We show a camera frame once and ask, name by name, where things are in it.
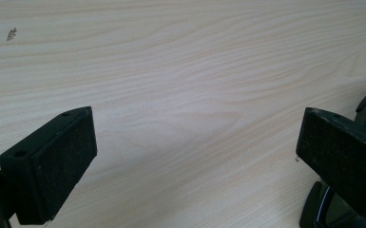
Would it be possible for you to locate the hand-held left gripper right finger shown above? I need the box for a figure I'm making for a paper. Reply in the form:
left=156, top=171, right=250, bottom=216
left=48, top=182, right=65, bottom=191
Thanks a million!
left=295, top=106, right=366, bottom=222

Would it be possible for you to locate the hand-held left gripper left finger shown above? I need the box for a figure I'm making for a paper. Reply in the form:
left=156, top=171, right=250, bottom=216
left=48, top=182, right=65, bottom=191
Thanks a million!
left=0, top=105, right=98, bottom=226

